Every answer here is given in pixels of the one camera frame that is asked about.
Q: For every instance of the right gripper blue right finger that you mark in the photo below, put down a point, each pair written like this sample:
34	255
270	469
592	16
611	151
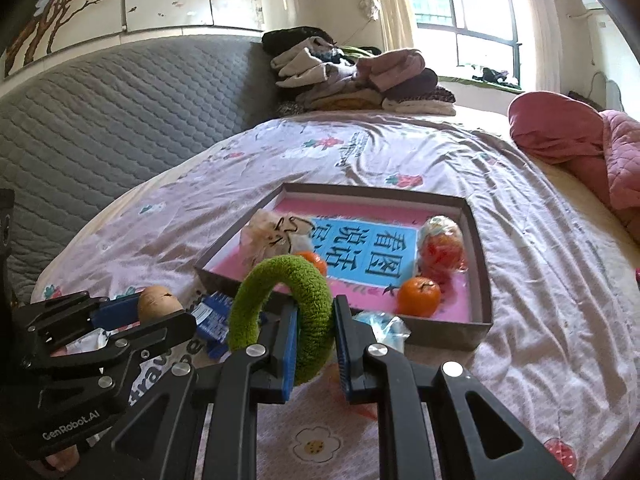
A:
434	422

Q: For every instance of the white wall air conditioner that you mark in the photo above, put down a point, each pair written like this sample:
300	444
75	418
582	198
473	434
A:
592	5

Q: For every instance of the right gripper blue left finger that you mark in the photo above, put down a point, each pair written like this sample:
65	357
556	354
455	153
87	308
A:
210	413

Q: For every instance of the grey quilted headboard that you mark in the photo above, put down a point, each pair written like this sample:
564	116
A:
76	137

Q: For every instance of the person left hand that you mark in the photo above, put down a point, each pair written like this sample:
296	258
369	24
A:
64	461

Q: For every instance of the beige curtain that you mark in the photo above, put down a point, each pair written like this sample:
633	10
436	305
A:
396	21
543	46

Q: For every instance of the red quilted blanket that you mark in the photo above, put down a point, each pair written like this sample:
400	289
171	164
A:
600	149

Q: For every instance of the window with dark frame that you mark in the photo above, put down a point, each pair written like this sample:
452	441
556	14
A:
469	39

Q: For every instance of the toy egg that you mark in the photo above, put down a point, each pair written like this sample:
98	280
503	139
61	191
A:
441	249
387	329

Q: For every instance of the painted wall panel mural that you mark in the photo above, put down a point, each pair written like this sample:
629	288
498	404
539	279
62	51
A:
54	25

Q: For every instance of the beige right curtain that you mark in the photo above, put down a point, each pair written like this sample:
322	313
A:
543	46

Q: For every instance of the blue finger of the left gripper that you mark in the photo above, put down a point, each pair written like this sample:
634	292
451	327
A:
154	337
110	312

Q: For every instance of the beige left curtain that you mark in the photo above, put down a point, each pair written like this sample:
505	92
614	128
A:
396	21

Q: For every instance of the pink strawberry bed sheet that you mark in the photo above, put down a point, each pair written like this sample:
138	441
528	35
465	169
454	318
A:
563	352

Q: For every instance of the dark cardboard box tray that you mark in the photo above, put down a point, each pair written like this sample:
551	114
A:
426	333

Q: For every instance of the pile of folded clothes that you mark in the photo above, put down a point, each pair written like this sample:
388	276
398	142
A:
314	73

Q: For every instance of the orange tangerine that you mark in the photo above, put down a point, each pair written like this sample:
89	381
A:
316	260
419	297

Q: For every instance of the beige drawstring pouch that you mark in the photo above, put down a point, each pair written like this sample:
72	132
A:
272	233

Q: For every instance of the blue cookie packet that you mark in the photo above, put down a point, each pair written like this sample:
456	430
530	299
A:
212	323

